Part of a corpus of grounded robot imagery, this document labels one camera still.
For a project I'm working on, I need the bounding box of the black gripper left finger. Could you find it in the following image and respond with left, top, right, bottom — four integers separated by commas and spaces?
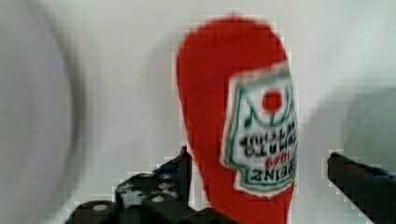
115, 146, 192, 209

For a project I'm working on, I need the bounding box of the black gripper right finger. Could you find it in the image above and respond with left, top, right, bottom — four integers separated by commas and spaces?
327, 152, 396, 224

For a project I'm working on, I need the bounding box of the grey oval plate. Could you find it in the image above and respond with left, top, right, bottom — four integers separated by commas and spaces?
0, 0, 76, 224

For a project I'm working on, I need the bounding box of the red plush ketchup bottle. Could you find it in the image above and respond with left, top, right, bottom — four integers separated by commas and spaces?
176, 15, 298, 224

